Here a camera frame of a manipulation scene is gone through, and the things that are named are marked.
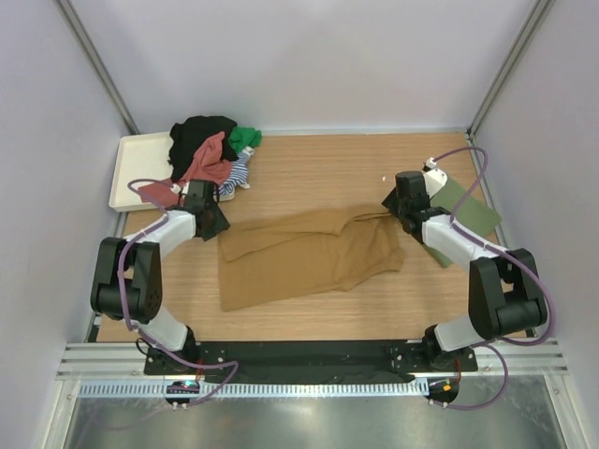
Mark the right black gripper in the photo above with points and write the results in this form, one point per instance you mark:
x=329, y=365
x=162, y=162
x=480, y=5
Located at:
x=390, y=202

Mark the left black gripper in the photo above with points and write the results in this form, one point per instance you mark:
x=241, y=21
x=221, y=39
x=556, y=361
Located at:
x=220, y=225

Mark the tan brown tank top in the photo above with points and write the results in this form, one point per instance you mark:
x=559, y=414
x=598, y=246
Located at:
x=312, y=252

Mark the olive green printed tank top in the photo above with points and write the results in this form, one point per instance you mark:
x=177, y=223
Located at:
x=473, y=214

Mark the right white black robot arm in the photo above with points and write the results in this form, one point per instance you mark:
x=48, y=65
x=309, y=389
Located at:
x=504, y=295

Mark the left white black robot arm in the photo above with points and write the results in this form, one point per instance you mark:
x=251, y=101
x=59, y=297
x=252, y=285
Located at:
x=128, y=284

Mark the blue white striped tank top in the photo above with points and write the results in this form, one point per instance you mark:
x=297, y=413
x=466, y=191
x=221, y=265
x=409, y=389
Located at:
x=238, y=176

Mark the dusty pink tank top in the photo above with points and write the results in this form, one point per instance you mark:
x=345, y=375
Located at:
x=206, y=165

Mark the bright green tank top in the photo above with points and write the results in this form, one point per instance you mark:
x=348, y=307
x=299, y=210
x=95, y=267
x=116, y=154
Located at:
x=242, y=137

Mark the black tank top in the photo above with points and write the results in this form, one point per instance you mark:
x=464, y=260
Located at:
x=188, y=136

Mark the white plastic tray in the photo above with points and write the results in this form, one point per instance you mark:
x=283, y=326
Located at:
x=139, y=157

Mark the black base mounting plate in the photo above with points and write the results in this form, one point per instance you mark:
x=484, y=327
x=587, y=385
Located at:
x=331, y=361

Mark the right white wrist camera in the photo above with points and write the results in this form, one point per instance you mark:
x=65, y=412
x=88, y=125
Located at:
x=434, y=177

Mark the aluminium front rail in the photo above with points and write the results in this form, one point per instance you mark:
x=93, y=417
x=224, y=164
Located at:
x=120, y=359

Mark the slotted white cable duct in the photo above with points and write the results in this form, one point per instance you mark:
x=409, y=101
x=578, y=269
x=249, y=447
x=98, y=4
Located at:
x=170, y=388

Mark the right aluminium frame post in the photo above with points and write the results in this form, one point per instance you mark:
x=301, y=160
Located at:
x=524, y=38

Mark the aluminium frame post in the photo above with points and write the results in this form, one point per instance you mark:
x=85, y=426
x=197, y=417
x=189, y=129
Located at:
x=524, y=38
x=94, y=59

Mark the left aluminium frame post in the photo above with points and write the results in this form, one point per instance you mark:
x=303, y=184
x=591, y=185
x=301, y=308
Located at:
x=94, y=59

